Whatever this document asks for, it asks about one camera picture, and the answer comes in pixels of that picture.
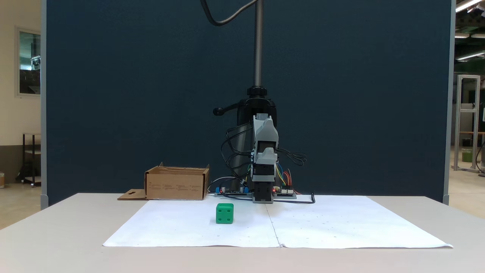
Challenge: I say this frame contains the green die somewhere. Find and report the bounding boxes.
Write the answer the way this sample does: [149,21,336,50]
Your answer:
[216,203,234,224]

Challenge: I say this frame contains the blue circuit board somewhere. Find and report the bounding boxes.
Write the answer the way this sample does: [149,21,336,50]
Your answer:
[214,186,251,197]

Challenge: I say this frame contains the brown cardboard box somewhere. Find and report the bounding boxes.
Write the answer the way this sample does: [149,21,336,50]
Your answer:
[117,162,210,201]

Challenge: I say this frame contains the white paper sheet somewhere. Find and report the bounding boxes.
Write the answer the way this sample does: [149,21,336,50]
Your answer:
[103,200,283,248]
[265,195,454,249]

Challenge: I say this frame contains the black and grey tripod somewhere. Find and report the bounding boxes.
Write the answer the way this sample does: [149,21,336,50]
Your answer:
[213,0,279,190]

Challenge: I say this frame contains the dark blue partition panel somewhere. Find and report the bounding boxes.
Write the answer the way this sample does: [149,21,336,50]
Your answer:
[41,0,456,208]

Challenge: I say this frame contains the black shelf cart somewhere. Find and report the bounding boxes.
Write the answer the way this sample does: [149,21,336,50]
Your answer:
[16,133,41,188]

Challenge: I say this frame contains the coloured jumper wire bundle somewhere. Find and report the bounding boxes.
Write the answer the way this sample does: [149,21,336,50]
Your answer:
[276,163,294,190]

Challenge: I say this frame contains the long black arm wire bundle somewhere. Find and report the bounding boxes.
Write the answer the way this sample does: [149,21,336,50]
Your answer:
[221,124,254,190]

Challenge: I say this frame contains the circuit board with jumper wires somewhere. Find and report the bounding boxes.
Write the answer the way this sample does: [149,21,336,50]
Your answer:
[273,187,297,199]

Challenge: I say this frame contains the thin grey cable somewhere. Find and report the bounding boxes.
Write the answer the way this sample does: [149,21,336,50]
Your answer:
[207,176,238,192]

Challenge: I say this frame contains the black power cable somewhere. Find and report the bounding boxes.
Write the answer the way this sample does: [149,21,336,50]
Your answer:
[220,193,316,205]

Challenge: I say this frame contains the grey hanging cable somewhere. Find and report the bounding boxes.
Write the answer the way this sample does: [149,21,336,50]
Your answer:
[200,0,260,27]

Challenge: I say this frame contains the aluminium profile frame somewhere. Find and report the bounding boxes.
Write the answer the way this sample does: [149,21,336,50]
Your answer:
[454,74,482,173]

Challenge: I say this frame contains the framed wall window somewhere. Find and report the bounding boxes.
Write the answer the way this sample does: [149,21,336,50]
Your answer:
[15,27,41,97]

